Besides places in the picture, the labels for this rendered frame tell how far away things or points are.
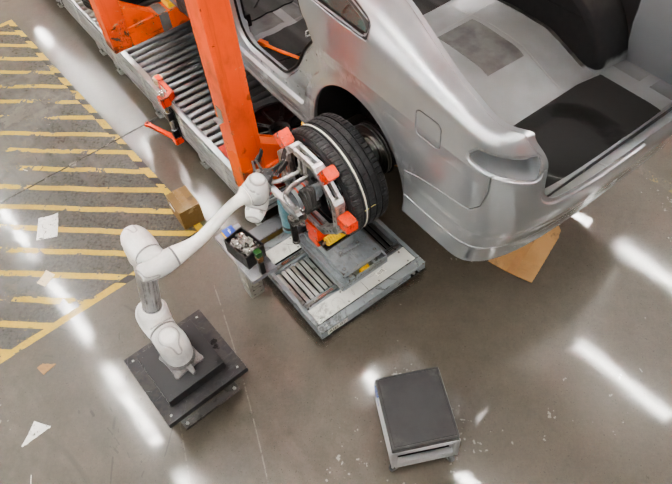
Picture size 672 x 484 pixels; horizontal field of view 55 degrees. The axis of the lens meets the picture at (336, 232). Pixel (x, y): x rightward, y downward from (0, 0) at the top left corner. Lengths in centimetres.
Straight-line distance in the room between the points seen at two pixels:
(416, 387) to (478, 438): 50
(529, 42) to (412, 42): 142
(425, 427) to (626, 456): 111
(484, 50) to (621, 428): 228
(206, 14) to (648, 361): 304
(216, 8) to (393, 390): 207
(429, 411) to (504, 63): 206
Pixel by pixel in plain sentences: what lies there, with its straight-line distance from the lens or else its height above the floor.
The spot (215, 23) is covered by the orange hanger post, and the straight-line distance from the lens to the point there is 328.
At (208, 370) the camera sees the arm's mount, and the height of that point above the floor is 36.
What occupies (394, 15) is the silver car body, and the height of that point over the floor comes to 180.
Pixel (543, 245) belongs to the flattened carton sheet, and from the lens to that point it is 447.
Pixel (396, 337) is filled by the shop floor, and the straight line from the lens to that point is 399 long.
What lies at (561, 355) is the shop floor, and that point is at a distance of 406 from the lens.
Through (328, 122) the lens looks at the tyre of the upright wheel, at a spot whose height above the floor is 117.
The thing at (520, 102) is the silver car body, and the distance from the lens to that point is 399.
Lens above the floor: 349
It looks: 52 degrees down
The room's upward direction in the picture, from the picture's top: 6 degrees counter-clockwise
